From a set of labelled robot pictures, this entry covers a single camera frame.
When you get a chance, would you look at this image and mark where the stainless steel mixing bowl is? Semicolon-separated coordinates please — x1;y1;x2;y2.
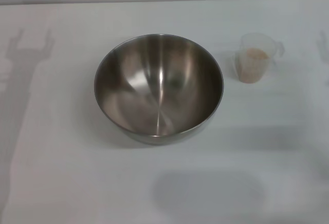
94;33;224;146

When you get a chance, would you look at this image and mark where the white uncooked rice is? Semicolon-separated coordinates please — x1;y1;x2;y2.
237;48;270;83

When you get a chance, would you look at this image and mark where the clear plastic measuring cup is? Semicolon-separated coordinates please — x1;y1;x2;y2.
233;32;285;83

